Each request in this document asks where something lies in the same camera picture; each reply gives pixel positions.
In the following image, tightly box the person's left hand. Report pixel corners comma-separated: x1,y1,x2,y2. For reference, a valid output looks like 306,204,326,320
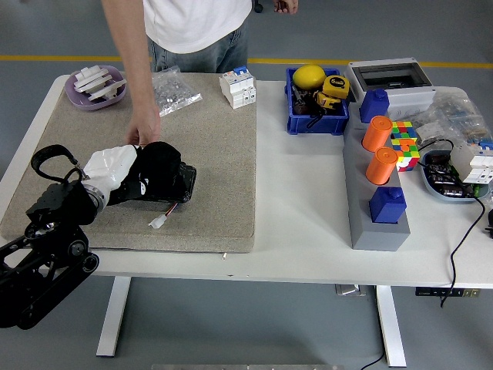
272,0,300,15

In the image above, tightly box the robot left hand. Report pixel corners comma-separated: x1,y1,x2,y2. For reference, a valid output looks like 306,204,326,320
82,143,153,207

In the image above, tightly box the person's right hand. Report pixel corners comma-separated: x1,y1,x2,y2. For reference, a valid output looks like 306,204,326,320
126,104,162,146

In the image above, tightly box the black battery panel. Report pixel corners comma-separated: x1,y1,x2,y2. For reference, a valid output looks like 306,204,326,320
142,161,197,205

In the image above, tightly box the black table control panel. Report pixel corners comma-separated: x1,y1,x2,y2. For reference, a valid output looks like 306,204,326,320
414,287,482,298

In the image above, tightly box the clear bag of screws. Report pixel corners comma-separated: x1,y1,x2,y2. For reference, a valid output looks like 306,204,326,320
152,65,203,118

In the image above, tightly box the grey-brown mat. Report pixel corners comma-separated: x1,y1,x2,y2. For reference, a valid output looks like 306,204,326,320
0,71,258,254

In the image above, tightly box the white plastic clip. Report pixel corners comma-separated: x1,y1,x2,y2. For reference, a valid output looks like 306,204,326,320
72,66,114,93
86,79,127,102

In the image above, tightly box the purple bowl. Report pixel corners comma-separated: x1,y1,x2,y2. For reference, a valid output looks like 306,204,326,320
63,64,128,112

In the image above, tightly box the yellow ball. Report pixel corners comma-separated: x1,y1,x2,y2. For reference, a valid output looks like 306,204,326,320
291,64,327,90

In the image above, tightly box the yellow tape measure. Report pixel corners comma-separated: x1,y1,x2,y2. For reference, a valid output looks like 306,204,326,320
321,75,350,102

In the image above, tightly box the person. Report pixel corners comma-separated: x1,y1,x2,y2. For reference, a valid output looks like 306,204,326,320
100,0,300,146

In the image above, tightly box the dark screwdriver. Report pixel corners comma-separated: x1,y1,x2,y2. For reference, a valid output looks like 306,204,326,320
291,85,309,115

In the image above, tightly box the white breaker with blue switches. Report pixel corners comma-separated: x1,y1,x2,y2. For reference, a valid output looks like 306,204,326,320
218,65,258,110

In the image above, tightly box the yellow and black tool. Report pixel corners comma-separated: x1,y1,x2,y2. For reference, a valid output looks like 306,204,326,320
312,91,342,113

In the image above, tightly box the blue plastic bin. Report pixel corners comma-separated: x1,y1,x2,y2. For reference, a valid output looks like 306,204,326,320
283,66,350,136

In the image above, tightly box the blue square block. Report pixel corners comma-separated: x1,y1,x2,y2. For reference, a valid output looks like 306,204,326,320
368,186,407,224
357,88,390,123

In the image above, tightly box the white table leg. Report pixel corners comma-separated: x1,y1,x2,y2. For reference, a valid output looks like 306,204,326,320
95,276,132,358
375,285,407,368

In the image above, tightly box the grey distribution box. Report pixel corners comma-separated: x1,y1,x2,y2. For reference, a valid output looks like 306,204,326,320
343,57,437,119

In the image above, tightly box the orange cylinder block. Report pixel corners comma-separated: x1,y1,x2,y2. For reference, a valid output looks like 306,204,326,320
361,115,393,153
364,146,399,185

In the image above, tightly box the colourful puzzle cube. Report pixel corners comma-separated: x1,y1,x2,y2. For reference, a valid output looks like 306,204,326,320
388,120,421,173

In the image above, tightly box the clear bag of electronic parts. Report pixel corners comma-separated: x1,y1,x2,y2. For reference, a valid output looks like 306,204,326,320
388,86,493,155

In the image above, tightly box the black capacitor board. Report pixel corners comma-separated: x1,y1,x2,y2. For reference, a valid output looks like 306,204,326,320
425,152,469,197

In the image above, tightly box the grey-blue bowl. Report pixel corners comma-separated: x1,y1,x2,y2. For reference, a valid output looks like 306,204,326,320
418,149,490,204

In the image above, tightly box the white breaker block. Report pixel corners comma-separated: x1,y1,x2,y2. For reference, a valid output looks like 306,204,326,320
449,138,493,184

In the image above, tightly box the grey shape sorter base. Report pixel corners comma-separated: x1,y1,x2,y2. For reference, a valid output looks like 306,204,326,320
341,103,411,251

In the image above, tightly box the wire with white connector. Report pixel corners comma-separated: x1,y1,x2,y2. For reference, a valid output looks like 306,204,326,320
148,203,180,231

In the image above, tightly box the metal bracket under table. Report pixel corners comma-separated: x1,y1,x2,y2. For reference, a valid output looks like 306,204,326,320
334,284,367,297

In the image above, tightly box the black power cable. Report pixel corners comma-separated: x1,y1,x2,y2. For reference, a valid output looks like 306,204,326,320
418,138,486,308

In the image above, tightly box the black floor cable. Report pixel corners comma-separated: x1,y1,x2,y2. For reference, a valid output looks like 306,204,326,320
358,352,386,370

